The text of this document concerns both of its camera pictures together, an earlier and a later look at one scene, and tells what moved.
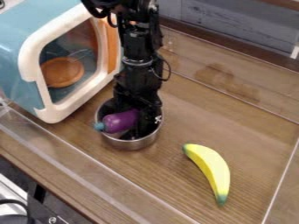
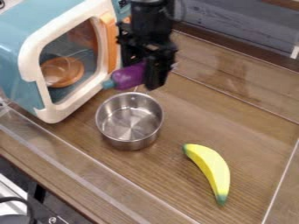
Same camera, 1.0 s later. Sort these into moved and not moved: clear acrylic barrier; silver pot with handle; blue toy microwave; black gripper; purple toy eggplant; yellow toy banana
Moved: purple toy eggplant; black gripper
Not moved: clear acrylic barrier; blue toy microwave; yellow toy banana; silver pot with handle
